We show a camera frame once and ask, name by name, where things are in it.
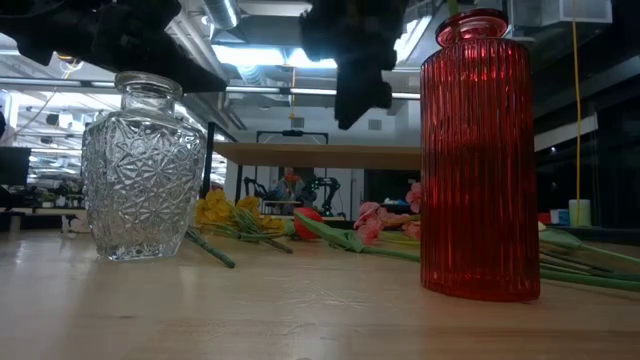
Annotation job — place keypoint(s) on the pink artificial tulip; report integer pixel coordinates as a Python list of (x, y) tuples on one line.
[(453, 6)]

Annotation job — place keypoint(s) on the pink artificial blossom spray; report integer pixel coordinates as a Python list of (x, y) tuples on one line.
[(370, 220)]

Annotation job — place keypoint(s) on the red ribbed glass vase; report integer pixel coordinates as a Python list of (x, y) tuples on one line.
[(480, 175)]

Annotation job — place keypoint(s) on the red artificial tulip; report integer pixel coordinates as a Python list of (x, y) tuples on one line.
[(307, 222)]

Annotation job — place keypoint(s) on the yellow artificial flower bunch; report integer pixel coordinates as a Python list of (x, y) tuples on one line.
[(215, 205)]

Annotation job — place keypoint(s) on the white artificial blossom spray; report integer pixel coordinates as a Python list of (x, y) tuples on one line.
[(215, 252)]

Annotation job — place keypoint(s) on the clear cut-glass vase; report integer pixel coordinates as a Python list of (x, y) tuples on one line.
[(142, 190)]

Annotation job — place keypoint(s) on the cream artificial tulip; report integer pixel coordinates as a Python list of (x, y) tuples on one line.
[(560, 239)]

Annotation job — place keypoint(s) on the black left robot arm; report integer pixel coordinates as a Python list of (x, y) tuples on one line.
[(125, 35)]

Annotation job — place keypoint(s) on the background black robot arm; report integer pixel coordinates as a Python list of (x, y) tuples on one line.
[(327, 190), (255, 190)]

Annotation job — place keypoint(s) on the wooden shelf with black legs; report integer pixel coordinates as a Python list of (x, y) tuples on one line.
[(320, 156)]

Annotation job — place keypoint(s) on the person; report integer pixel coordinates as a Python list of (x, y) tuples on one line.
[(287, 192)]

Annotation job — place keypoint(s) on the red box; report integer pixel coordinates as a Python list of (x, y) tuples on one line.
[(546, 218)]

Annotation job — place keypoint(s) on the blue box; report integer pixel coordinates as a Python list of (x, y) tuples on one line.
[(564, 217)]

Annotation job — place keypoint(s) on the pale green cylinder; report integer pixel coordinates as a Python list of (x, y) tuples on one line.
[(580, 212)]

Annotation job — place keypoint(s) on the background wooden desk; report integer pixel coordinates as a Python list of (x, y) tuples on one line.
[(50, 211)]

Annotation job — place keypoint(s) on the black monitor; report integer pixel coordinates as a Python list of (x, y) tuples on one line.
[(15, 165)]

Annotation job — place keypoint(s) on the grey square wall vent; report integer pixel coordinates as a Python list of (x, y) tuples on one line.
[(297, 123), (375, 124)]

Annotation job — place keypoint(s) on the background black gantry frame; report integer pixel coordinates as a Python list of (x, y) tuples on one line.
[(292, 133)]

